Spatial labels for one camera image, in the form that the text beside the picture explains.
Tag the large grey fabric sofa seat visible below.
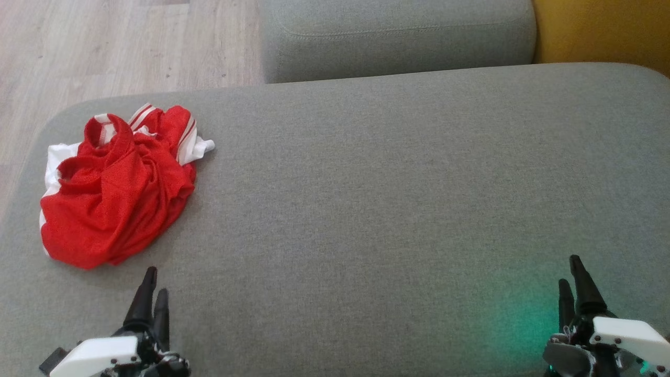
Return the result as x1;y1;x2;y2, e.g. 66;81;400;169
0;62;670;377

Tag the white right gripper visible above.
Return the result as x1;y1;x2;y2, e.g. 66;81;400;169
543;255;670;377

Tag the yellow upholstered cushion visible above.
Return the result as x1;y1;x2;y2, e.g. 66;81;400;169
531;0;670;79

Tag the small grey fabric sofa cushion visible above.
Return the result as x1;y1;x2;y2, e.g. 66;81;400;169
259;0;538;84

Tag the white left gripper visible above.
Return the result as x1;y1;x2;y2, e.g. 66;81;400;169
50;267;192;377

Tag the red white striped jersey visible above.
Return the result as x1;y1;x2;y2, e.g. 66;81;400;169
39;103;216;271

